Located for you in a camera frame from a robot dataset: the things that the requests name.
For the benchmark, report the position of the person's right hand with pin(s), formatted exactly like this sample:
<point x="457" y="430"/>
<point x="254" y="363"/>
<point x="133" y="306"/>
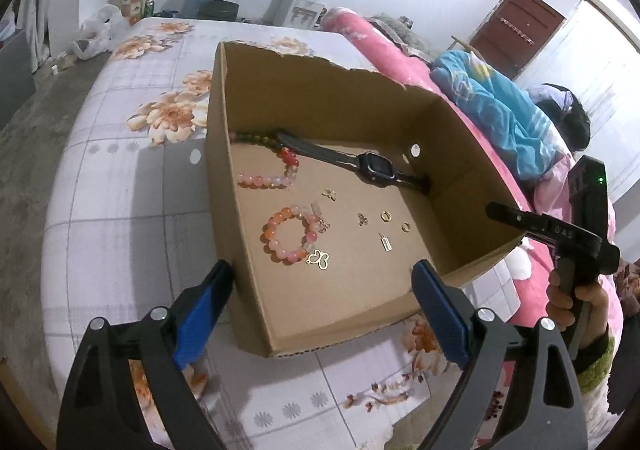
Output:
<point x="560" y="304"/>

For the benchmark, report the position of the grey storage box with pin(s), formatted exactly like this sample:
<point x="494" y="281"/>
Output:
<point x="16" y="82"/>

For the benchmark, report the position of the blue patterned quilt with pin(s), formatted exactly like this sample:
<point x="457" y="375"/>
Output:
<point x="522" y="135"/>

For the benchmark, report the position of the black purple smartwatch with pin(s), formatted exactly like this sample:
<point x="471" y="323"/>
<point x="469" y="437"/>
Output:
<point x="370" y="167"/>

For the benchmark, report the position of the white plastic bag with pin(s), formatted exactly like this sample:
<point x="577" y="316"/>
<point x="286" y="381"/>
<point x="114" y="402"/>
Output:
<point x="104" y="31"/>

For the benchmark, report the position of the white water dispenser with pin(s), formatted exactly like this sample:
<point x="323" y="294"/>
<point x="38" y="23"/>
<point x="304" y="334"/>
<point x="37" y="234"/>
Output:
<point x="301" y="14"/>

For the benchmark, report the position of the gold charm beside bracelet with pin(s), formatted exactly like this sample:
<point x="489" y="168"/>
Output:
<point x="318" y="223"/>

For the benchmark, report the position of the brown cardboard box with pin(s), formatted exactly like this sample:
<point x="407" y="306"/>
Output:
<point x="264" y="231"/>

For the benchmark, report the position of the small gold bar pendant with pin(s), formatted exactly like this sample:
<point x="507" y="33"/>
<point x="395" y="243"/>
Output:
<point x="385" y="242"/>

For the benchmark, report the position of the dark red wooden door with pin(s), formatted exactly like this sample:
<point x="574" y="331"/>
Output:
<point x="514" y="33"/>

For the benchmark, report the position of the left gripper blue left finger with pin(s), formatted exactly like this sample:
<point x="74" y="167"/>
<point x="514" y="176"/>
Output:
<point x="165" y="340"/>

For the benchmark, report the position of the gold butterfly pendant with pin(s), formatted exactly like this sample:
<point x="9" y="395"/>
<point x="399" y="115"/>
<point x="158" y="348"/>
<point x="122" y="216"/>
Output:
<point x="318" y="258"/>

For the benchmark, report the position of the small gold flower charm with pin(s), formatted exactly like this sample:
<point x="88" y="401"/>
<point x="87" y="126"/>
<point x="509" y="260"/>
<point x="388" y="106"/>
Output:
<point x="362" y="220"/>

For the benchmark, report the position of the white fluffy sleeve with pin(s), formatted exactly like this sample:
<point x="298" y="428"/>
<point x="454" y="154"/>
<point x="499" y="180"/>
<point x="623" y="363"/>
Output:
<point x="608" y="378"/>

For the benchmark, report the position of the person's dark haired head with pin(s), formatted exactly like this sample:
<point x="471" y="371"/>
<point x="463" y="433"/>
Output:
<point x="566" y="113"/>

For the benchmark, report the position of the white floral bed sheet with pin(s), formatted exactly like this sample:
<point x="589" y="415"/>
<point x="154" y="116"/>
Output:
<point x="128" y="229"/>

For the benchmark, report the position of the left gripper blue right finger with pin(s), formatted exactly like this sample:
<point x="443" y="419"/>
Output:
<point x="478" y="341"/>

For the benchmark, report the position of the small gold clover charm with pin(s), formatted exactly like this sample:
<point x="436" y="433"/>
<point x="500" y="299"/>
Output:
<point x="330" y="194"/>

